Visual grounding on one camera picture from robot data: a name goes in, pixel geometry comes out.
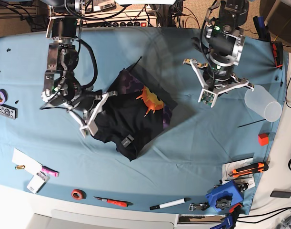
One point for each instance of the red tape roll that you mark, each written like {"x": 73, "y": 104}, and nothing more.
{"x": 78, "y": 194}

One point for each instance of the black white marker pen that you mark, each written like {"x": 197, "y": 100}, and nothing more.
{"x": 170, "y": 204}

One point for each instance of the red cube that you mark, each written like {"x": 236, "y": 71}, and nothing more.
{"x": 263, "y": 139}

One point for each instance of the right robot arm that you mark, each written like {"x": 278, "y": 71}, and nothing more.
{"x": 61, "y": 89}

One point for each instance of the short black cable tie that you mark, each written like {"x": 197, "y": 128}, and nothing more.
{"x": 251, "y": 123}

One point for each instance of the blue black clamp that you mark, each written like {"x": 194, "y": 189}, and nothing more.
{"x": 229, "y": 222}

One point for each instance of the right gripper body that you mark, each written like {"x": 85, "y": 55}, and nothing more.
{"x": 85, "y": 108}

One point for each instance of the blue plastic box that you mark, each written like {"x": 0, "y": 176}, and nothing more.
{"x": 224, "y": 196}

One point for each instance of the black remote control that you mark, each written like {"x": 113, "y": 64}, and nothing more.
{"x": 8, "y": 111}

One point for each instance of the black t-shirt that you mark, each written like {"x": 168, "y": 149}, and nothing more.
{"x": 140, "y": 111}

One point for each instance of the black power adapter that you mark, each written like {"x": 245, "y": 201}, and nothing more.
{"x": 280, "y": 194}

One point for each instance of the orange black utility knife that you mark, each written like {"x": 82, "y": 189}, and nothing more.
{"x": 250, "y": 169}

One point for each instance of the gold battery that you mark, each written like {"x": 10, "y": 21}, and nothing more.
{"x": 18, "y": 167}

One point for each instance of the white small box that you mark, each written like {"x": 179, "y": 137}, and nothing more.
{"x": 36, "y": 183}

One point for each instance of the frosted plastic cup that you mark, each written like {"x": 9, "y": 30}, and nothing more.
{"x": 263, "y": 103}

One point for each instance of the black power strip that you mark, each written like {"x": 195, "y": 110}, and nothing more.
{"x": 103, "y": 24}

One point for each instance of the white paper card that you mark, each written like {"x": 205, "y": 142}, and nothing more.
{"x": 30, "y": 165}

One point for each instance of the long black cable tie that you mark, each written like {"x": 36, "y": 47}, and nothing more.
{"x": 135, "y": 64}

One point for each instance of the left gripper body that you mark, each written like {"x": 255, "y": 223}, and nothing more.
{"x": 211, "y": 89}

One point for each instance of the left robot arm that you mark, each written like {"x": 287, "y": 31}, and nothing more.
{"x": 221, "y": 43}

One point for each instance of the paper sheet under knife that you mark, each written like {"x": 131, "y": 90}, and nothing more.
{"x": 228, "y": 167}

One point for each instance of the red screwdriver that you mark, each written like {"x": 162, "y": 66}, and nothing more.
{"x": 118, "y": 203}

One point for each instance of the pink package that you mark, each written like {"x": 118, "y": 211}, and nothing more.
{"x": 49, "y": 171}

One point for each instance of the metal carabiner clip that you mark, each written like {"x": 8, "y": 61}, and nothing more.
{"x": 201, "y": 206}

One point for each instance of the purple tape roll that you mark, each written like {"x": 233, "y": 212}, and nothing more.
{"x": 3, "y": 96}

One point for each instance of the orange black tool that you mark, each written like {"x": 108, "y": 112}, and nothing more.
{"x": 277, "y": 51}

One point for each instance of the light blue table cloth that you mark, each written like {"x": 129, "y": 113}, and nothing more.
{"x": 185, "y": 161}

